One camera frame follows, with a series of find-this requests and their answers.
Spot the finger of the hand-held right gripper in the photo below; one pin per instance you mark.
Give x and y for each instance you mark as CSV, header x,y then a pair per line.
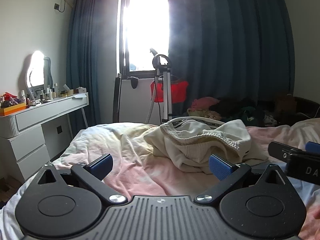
x,y
285,148
313,147

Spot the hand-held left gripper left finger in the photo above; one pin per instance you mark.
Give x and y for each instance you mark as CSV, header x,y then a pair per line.
x,y
101,166

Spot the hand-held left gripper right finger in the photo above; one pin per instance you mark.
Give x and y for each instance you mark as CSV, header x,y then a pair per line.
x,y
221,166

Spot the white pants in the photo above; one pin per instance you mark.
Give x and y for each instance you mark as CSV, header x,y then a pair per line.
x,y
200,142

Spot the pile of clothes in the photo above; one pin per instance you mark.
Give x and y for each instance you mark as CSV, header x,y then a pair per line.
x,y
225,110

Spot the pink white bed blanket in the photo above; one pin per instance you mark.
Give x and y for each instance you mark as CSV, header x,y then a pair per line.
x,y
120,152

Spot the dark headboard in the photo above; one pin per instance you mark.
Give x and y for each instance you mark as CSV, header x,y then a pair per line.
x,y
303,107

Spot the folded ironing board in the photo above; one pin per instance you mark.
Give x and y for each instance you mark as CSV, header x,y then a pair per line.
x,y
116,100

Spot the white dressing table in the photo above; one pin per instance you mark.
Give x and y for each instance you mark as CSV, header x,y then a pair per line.
x,y
32,152

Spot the white paper sheet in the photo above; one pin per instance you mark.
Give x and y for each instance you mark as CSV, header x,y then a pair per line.
x,y
79,95

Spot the tissue box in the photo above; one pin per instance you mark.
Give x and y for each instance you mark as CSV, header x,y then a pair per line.
x,y
80,90

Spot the red bag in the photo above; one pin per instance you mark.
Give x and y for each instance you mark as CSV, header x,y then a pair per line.
x,y
175,92

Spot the row of cosmetic bottles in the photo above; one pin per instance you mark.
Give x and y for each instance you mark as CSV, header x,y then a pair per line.
x,y
51,93

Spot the garment steamer stand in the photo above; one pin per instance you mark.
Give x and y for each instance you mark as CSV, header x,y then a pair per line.
x,y
163,90

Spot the orange tray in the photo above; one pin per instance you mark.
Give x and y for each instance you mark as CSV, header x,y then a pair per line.
x,y
12,110

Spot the narrow dark blue curtain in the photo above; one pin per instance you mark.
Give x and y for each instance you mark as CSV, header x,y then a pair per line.
x,y
95,55

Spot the wide dark blue curtain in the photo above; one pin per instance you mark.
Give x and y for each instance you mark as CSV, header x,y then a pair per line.
x,y
237,42

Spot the wavy vanity mirror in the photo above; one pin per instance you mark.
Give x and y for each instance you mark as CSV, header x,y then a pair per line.
x,y
37,67

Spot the window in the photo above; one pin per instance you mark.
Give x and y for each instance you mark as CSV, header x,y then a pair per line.
x,y
145,30

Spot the wall socket with plug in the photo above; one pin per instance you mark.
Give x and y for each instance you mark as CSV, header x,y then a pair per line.
x,y
58,7

